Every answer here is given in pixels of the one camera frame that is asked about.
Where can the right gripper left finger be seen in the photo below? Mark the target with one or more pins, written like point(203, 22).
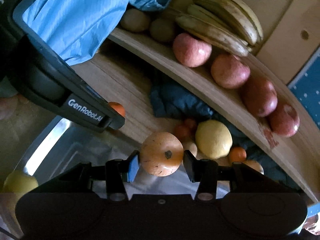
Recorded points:
point(118, 172)

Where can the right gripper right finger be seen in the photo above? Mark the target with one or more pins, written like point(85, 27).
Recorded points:
point(201, 171)

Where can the yellow lemon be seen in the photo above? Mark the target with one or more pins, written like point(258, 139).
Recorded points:
point(213, 139)

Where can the small orange tangerine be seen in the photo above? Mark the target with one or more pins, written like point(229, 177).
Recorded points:
point(118, 108)
point(237, 154)

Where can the small red tomato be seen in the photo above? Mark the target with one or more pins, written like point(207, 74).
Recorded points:
point(191, 124)
point(182, 132)

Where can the orange persimmon fruit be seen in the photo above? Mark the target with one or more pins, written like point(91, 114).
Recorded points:
point(161, 154)

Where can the pale speckled round fruit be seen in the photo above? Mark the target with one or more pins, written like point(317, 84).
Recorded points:
point(254, 165)

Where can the yellow green pear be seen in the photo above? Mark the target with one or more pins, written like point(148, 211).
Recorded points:
point(19, 182)

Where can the small brown kiwi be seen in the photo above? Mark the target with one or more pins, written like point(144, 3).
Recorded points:
point(191, 146)

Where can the person's hand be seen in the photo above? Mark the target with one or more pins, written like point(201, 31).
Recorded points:
point(9, 105)

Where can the light blue hanging garment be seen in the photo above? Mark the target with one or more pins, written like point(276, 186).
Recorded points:
point(75, 29)

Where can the metal baking tray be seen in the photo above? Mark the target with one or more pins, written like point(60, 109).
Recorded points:
point(63, 144)

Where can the dark blue cloth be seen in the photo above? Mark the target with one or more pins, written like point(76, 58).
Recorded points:
point(174, 101)

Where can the red apple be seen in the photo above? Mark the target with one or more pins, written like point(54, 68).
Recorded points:
point(229, 72)
point(191, 52)
point(284, 120)
point(259, 96)

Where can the red apple far right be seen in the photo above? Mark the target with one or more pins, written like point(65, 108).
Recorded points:
point(284, 120)

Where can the wooden raised shelf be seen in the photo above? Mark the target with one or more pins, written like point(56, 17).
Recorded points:
point(298, 155)

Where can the brown kiwi left shelf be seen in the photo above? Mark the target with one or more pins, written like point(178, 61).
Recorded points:
point(134, 20)

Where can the brown kiwi shelf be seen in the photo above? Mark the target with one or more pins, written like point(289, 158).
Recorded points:
point(162, 30)
point(134, 20)

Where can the red apple far left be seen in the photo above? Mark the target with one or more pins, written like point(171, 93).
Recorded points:
point(191, 52)

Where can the blue starry panel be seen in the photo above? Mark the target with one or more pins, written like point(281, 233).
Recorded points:
point(306, 87)

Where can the brown kiwi right shelf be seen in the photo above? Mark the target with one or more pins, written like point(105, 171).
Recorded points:
point(162, 30)

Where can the bunch of ripe bananas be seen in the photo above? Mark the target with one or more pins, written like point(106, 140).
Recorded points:
point(230, 25)

